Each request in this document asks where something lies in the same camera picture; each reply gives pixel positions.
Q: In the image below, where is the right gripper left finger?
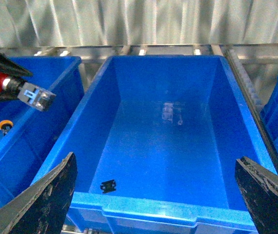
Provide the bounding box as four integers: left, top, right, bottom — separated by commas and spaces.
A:
0, 152, 78, 234

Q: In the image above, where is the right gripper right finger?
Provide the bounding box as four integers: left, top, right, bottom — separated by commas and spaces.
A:
235, 156, 278, 234

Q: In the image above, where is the red mushroom push button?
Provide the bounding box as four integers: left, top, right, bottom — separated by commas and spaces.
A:
0, 73, 57, 112

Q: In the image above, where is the orange-yellow button with block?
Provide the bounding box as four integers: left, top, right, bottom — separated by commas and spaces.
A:
0, 119, 14, 136

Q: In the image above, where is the left large blue bin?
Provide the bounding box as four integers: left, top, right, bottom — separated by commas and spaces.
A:
0, 57, 84, 208

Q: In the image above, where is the small black clip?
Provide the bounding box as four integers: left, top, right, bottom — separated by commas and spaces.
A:
100, 179, 117, 194

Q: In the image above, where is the middle large blue bin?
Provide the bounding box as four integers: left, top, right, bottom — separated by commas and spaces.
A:
35, 56, 275, 234

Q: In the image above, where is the roller track far right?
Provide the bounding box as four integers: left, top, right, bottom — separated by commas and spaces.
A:
229, 48, 261, 115

